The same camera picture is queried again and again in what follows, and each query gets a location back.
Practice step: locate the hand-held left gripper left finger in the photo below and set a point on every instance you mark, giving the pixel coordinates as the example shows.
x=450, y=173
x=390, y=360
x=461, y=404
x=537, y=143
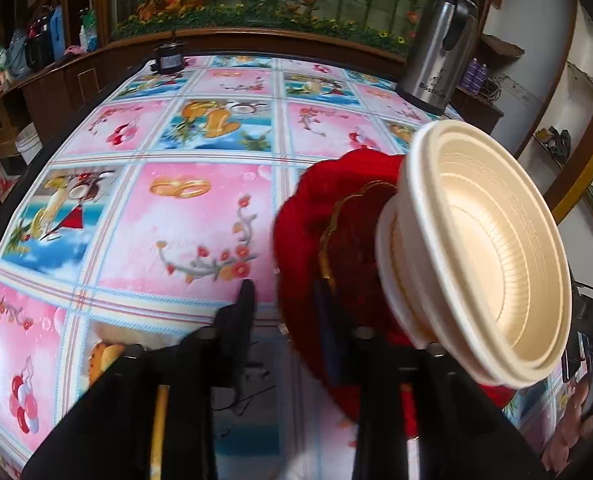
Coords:
x=239, y=330

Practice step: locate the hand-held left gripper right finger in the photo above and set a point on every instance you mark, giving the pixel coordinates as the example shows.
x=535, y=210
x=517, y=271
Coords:
x=326, y=340

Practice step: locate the white foam bowl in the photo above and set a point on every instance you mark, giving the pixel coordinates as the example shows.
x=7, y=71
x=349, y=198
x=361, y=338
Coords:
x=389, y=260

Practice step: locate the red plastic plate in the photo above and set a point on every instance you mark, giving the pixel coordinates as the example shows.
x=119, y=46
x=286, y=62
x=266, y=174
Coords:
x=356, y=230

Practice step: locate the red plate with white label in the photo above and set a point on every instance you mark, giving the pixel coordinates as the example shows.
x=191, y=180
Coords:
x=301, y=220

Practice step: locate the beige ribbed bowl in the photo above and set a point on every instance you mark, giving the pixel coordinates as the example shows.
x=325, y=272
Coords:
x=486, y=260
x=426, y=160

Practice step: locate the person's right hand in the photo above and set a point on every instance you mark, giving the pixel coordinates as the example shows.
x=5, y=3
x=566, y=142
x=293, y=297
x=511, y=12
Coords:
x=566, y=435

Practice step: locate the printed fruit tablecloth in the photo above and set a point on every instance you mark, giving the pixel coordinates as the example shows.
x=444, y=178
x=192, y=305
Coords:
x=126, y=240

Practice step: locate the wooden side shelf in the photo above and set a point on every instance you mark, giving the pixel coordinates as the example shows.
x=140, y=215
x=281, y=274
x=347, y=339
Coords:
x=481, y=110

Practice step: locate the purple bottle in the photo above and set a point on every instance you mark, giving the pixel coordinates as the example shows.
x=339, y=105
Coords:
x=481, y=77
x=470, y=75

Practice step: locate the small black device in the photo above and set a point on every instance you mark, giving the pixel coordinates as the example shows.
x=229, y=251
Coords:
x=169, y=60

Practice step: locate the white bucket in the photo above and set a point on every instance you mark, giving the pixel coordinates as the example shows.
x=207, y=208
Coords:
x=29, y=146

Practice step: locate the dark wooden cabinet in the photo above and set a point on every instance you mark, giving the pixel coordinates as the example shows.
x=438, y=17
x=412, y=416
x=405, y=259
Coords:
x=76, y=85

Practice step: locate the green bottle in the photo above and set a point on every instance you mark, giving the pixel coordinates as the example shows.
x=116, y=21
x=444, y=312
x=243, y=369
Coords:
x=87, y=32

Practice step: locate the blue container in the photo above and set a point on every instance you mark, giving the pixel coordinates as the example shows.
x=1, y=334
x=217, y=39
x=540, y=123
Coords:
x=58, y=35

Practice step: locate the black bag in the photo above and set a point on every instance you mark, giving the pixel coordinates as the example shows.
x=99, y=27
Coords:
x=39, y=45

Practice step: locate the grey bag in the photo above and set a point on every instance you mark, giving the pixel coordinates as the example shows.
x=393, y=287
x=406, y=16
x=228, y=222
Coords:
x=17, y=55

